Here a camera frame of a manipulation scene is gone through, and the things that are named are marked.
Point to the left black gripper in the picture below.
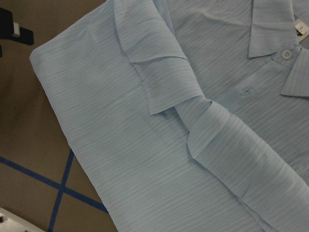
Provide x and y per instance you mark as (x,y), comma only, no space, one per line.
(10,30)

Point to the light blue button-up shirt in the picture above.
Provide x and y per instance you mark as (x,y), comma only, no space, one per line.
(187,115)

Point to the white pedestal column with base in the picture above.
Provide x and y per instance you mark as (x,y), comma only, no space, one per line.
(10,222)

